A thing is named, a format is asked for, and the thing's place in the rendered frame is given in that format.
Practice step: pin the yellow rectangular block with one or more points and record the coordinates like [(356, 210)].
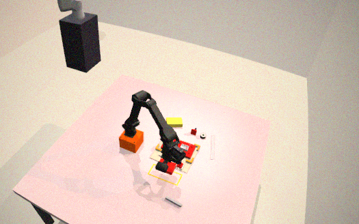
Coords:
[(174, 121)]

